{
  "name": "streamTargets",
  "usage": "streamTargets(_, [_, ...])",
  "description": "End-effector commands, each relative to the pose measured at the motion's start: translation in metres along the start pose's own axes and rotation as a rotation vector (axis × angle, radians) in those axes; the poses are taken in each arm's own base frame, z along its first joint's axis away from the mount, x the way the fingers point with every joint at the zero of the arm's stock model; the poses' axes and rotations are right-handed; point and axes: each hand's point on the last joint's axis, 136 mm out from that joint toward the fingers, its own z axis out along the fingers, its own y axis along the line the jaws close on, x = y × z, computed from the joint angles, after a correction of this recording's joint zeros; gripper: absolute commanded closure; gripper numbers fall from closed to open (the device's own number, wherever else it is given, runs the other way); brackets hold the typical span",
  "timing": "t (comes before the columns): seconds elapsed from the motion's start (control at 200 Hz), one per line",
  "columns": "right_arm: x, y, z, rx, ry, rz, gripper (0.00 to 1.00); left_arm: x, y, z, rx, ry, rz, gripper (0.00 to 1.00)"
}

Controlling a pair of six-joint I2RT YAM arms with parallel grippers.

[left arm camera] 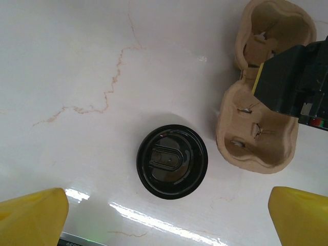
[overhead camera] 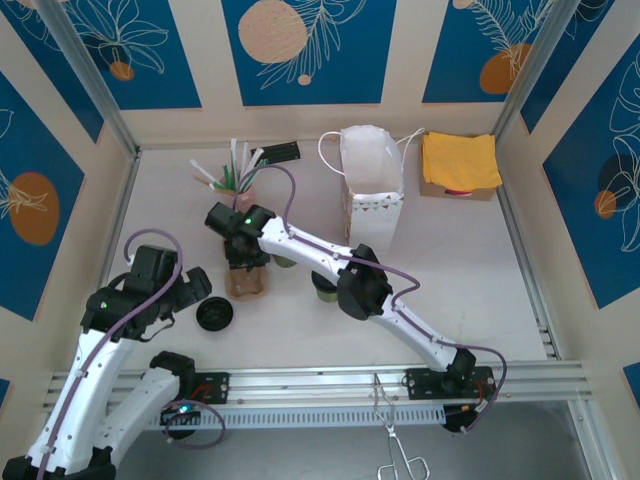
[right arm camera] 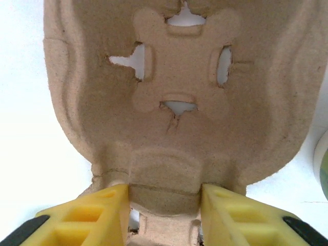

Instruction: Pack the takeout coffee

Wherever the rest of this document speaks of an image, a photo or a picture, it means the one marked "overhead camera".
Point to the green straw in wrapper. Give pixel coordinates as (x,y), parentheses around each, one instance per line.
(257,156)

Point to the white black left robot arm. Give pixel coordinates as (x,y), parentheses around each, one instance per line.
(85,380)

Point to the small circuit board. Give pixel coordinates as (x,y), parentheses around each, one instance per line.
(180,411)
(456,422)

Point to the animal print paper gift bag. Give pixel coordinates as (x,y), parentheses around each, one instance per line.
(370,160)

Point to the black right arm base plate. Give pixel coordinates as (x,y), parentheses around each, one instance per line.
(422,382)

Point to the aluminium side rail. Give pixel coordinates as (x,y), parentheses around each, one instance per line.
(119,210)
(521,235)

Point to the green paper coffee cup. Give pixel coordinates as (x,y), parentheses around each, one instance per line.
(286,261)
(327,296)

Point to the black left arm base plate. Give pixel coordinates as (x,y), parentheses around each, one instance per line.
(215,387)

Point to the wooden stir stick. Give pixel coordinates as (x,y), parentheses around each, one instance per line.
(205,181)

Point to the brown cardboard napkin box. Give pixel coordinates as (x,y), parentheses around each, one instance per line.
(430,192)

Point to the yellow cloth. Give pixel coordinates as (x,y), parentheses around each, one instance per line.
(460,160)

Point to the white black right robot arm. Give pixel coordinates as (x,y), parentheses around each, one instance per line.
(310,250)

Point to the aluminium frame post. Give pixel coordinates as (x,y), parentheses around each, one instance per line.
(530,75)
(95,85)

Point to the pink straw holder cup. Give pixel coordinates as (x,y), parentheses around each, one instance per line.
(244,201)

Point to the black ridged plastic strip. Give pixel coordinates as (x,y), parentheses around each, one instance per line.
(282,151)

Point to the brown pulp cup carrier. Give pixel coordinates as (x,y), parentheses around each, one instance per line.
(247,287)

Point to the aluminium mounting rail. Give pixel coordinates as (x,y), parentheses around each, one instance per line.
(310,385)

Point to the black plastic cup lid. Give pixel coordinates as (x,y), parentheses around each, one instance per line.
(215,315)
(322,284)

